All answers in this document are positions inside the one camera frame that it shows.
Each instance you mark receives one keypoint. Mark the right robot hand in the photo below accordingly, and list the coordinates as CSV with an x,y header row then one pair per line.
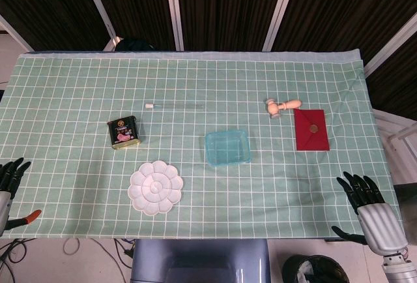
x,y
381,227

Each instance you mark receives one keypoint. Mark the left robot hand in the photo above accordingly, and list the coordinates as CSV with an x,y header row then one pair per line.
x,y
6,178

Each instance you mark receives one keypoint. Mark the clear plastic food container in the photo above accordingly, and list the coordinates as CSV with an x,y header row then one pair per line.
x,y
228,147

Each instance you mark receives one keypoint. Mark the clear blue plastic tray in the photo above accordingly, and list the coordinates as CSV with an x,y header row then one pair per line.
x,y
207,152

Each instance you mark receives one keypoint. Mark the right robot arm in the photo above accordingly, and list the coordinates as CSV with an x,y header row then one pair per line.
x,y
399,270

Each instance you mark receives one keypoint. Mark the black trash bin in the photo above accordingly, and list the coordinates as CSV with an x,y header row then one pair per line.
x,y
312,270

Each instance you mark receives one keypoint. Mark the red envelope with wax seal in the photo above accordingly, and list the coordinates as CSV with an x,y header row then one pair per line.
x,y
312,139

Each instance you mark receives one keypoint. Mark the black luncheon meat tin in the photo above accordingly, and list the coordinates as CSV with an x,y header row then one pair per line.
x,y
123,131

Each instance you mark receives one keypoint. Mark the white flower paint palette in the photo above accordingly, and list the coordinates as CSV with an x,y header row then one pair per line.
x,y
154,186

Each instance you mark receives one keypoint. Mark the wooden toy hammer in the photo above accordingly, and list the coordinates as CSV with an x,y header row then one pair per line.
x,y
274,108

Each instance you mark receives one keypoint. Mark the blue robot torso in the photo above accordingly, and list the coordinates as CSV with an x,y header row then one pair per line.
x,y
198,260

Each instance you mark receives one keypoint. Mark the black object behind table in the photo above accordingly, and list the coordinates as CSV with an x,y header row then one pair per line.
x,y
135,45

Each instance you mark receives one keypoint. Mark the green checked tablecloth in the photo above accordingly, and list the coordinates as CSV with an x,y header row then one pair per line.
x,y
228,84

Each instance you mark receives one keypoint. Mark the white partition post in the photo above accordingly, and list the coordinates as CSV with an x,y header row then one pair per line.
x,y
96,2
280,9
174,9

